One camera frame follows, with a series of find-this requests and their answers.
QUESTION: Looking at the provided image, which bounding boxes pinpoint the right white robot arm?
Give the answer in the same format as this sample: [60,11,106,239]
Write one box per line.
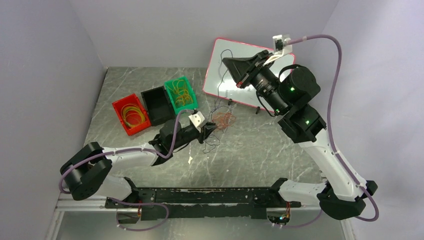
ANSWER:
[222,50,378,220]

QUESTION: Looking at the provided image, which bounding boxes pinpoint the yellow cables in red bin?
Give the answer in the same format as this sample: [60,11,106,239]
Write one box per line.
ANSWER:
[120,103,147,129]

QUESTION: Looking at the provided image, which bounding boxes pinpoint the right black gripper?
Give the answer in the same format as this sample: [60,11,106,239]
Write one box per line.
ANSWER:
[222,50,289,114]

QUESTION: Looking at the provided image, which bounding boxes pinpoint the green plastic bin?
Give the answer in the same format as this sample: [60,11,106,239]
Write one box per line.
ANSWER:
[163,76,199,114]

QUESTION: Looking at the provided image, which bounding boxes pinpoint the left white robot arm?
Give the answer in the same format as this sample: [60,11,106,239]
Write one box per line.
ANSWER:
[59,120,217,208]

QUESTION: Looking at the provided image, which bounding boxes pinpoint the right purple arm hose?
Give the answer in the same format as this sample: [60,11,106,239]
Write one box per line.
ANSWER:
[271,34,380,230]

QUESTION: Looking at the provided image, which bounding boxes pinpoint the orange cable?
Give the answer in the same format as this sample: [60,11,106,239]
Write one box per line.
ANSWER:
[170,79,195,108]

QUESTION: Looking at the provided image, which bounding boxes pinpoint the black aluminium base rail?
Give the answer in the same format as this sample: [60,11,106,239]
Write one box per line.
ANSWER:
[56,185,345,223]

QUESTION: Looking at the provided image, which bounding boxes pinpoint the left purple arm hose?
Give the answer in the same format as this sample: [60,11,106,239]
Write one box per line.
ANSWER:
[58,109,195,232]

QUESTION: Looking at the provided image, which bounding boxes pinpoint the black plastic bin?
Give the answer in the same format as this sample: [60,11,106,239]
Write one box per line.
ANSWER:
[140,86,176,127]

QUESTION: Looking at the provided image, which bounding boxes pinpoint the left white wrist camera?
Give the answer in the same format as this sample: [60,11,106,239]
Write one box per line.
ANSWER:
[188,111,207,132]

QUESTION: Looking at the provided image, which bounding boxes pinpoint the pink framed whiteboard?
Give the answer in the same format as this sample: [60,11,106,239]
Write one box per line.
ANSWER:
[202,37,296,114]

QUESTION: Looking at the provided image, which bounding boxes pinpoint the red plastic bin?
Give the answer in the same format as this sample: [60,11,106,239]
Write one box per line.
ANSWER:
[112,93,152,136]

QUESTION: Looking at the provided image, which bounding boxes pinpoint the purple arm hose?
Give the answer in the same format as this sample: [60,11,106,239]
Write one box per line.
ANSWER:
[271,34,380,230]
[58,109,195,232]

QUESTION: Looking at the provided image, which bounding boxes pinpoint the purple cables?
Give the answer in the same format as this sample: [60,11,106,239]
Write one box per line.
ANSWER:
[202,48,234,155]

